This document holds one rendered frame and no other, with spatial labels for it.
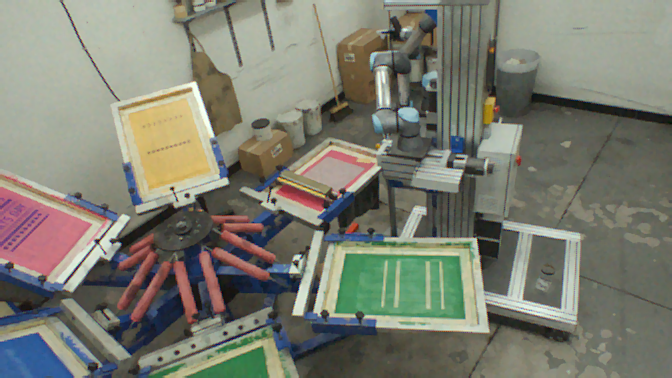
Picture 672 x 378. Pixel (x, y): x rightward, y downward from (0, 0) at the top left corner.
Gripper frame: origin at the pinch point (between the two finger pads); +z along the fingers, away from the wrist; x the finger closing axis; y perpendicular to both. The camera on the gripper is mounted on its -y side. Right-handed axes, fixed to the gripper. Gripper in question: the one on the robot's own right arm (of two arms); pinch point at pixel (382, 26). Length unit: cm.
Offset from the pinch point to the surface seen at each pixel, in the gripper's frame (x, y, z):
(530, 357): -73, 159, -168
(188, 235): -194, 10, -55
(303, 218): -136, 45, -59
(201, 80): -86, 42, 173
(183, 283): -209, 19, -72
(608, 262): 35, 174, -165
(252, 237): -166, 42, -50
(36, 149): -234, 15, 147
